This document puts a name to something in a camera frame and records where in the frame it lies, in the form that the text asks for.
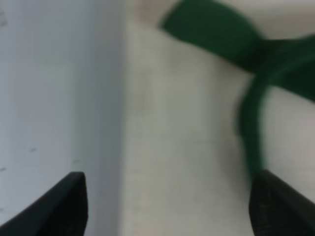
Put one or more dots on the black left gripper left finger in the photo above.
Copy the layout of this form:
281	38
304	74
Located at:
61	211

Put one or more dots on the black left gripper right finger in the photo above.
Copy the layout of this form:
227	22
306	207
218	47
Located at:
276	209

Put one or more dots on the cream linen bag green handles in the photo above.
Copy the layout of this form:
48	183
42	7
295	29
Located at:
184	174

